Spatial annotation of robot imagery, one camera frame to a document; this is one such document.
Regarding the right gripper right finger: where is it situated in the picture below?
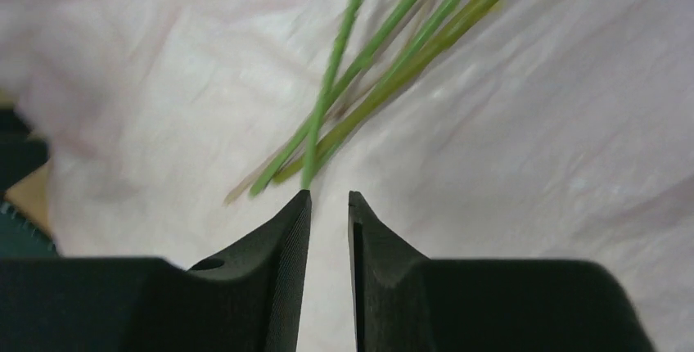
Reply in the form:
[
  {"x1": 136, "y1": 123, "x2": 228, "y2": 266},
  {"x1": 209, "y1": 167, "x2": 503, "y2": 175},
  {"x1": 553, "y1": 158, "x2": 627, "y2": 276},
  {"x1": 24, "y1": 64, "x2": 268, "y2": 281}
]
[{"x1": 349, "y1": 192, "x2": 655, "y2": 351}]

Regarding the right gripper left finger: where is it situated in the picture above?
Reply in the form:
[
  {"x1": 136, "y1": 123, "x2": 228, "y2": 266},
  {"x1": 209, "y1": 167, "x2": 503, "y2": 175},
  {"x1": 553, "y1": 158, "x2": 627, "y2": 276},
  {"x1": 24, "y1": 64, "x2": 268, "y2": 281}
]
[{"x1": 1, "y1": 191, "x2": 311, "y2": 351}]

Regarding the yellow fake flower stem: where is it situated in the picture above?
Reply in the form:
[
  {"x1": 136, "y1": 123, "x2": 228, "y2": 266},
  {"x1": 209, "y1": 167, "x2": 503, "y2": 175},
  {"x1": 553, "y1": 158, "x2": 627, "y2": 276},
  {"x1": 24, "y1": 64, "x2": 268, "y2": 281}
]
[{"x1": 251, "y1": 0, "x2": 500, "y2": 192}]

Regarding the pink fake flower stem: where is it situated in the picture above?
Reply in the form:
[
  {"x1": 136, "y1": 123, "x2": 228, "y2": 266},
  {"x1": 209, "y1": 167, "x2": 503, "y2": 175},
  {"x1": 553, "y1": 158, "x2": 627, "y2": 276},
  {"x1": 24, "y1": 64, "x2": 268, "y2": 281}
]
[{"x1": 300, "y1": 0, "x2": 363, "y2": 190}]

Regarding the pink wrapping paper sheet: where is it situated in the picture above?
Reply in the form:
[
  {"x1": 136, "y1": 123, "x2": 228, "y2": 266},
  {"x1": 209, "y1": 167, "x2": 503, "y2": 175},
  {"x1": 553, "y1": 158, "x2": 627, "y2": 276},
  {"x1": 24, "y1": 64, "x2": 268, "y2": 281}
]
[{"x1": 1, "y1": 0, "x2": 693, "y2": 351}]

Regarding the white fake rose stem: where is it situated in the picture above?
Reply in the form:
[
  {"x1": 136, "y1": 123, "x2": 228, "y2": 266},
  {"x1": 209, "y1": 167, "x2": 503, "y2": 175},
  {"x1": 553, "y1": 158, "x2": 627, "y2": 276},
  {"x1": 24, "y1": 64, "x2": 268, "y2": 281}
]
[{"x1": 229, "y1": 0, "x2": 419, "y2": 196}]

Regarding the small bud leafy sprig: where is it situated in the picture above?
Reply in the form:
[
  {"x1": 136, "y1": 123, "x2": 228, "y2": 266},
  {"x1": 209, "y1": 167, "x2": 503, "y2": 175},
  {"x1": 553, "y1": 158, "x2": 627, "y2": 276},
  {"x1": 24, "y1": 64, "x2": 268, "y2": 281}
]
[{"x1": 224, "y1": 0, "x2": 435, "y2": 205}]

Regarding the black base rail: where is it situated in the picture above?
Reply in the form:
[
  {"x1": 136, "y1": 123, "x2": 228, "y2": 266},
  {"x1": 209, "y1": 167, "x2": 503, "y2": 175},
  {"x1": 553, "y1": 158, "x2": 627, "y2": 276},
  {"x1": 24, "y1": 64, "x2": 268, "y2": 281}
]
[{"x1": 1, "y1": 106, "x2": 58, "y2": 258}]

